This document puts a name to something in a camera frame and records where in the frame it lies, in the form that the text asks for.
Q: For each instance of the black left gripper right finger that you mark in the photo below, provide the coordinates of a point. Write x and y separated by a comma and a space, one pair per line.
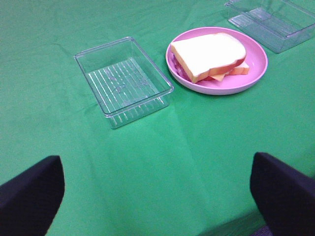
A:
284, 196

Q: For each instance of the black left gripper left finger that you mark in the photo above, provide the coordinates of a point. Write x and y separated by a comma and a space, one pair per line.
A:
30, 201

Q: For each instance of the yellow cheese slice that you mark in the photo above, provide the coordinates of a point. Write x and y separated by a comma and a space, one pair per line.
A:
218, 77

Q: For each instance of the pink round plate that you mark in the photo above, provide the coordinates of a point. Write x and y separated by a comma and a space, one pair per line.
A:
256, 59

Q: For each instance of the clear left plastic container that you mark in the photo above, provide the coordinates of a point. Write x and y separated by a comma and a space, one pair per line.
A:
125, 81

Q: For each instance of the clear plastic container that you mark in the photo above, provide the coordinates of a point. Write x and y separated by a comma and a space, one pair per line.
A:
277, 24
125, 81

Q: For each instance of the clear right plastic container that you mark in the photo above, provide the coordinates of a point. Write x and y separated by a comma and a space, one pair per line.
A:
277, 24

